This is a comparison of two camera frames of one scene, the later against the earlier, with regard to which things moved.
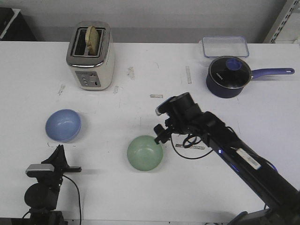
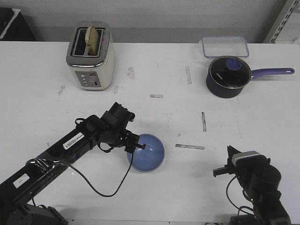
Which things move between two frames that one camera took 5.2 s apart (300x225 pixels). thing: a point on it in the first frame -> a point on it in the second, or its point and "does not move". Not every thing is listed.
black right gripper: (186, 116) -> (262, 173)
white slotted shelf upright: (286, 11) does not move
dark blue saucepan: (227, 76) does not move
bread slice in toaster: (92, 39) does not move
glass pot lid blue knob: (229, 72) does not move
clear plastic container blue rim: (217, 46) does not move
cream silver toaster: (92, 72) does not move
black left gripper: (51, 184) -> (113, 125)
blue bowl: (63, 125) -> (150, 159)
